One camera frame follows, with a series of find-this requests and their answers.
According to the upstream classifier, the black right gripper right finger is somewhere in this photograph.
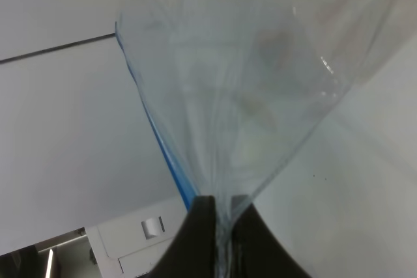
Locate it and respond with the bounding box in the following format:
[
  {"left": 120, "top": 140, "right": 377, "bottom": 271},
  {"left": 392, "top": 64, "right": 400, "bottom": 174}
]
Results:
[{"left": 230, "top": 204, "right": 310, "bottom": 278}]

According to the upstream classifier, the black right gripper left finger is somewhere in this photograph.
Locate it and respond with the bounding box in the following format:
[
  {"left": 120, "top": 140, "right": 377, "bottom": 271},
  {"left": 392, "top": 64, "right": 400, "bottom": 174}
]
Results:
[{"left": 148, "top": 196, "right": 216, "bottom": 278}]

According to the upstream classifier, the clear zip file bag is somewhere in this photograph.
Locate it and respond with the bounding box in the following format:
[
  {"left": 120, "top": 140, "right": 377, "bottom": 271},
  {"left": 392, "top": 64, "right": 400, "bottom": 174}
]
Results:
[{"left": 115, "top": 0, "right": 395, "bottom": 277}]

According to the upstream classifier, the white cabinet with handle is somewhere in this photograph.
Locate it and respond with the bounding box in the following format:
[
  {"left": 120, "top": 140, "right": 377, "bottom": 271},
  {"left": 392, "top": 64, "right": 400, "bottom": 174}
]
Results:
[{"left": 85, "top": 196, "right": 187, "bottom": 277}]

